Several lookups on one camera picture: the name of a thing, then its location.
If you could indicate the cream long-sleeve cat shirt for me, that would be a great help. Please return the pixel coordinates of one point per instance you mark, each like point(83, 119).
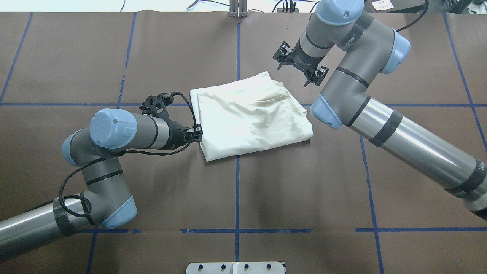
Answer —
point(249, 115)

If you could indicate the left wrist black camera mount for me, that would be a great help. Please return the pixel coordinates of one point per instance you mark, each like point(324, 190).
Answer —
point(155, 106)

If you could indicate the aluminium frame post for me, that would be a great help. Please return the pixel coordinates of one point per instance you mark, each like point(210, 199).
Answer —
point(238, 9)

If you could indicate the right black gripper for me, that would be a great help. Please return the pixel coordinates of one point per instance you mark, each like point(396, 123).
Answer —
point(303, 61)

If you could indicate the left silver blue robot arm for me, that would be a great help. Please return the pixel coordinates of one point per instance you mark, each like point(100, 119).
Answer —
point(94, 151)

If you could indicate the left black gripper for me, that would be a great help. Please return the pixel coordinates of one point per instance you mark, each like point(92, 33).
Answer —
point(176, 135)

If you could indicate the white pedestal base plate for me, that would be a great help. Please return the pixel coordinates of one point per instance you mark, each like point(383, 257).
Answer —
point(252, 267)

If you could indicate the black box with white label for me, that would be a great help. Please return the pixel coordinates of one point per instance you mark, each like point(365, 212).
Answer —
point(394, 6)

